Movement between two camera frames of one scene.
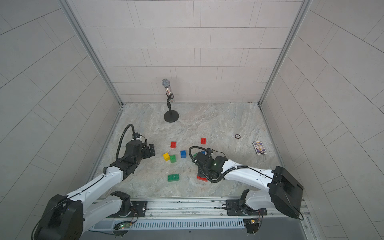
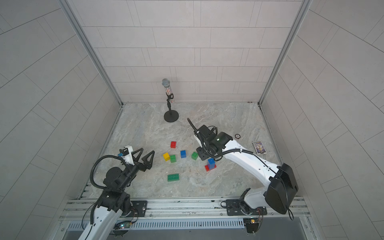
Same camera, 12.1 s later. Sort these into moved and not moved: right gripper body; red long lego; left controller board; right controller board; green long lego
Moved: right gripper body; red long lego
Not moved: right controller board; left controller board; green long lego
